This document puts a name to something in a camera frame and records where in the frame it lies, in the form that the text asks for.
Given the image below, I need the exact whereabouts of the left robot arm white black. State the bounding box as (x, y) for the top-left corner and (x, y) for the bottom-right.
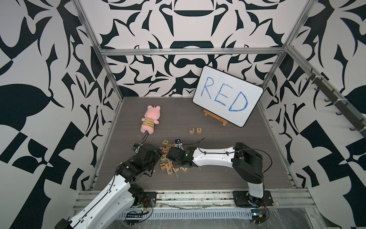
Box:
(55, 144), (163, 229)

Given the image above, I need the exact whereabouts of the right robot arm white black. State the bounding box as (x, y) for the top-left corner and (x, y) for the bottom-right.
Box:
(167, 142), (265, 200)

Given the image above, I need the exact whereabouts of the wooden block green P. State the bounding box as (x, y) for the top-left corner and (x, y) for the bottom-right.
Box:
(160, 155), (167, 162)

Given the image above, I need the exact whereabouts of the pink plush pig toy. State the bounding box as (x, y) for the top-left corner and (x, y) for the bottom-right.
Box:
(140, 105), (161, 135)

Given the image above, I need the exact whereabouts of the small wooden easel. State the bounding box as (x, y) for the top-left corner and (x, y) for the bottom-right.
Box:
(204, 110), (228, 126)

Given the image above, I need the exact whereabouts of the whiteboard with RED text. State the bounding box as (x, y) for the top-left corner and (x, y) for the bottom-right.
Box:
(193, 66), (264, 127)

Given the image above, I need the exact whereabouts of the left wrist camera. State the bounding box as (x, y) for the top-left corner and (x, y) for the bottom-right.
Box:
(132, 145), (141, 154)

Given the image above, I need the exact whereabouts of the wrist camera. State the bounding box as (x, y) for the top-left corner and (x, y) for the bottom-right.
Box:
(132, 145), (141, 154)
(174, 139), (183, 149)

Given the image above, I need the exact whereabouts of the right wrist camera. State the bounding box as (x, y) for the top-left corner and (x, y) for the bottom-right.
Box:
(174, 139), (183, 149)

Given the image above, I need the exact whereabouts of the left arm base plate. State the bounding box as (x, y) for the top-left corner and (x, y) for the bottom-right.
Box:
(137, 191), (157, 208)

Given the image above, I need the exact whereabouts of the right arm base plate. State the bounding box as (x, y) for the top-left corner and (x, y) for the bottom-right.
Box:
(233, 190), (274, 208)

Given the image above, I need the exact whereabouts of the aluminium front rail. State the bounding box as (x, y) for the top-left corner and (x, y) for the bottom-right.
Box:
(71, 187), (318, 212)

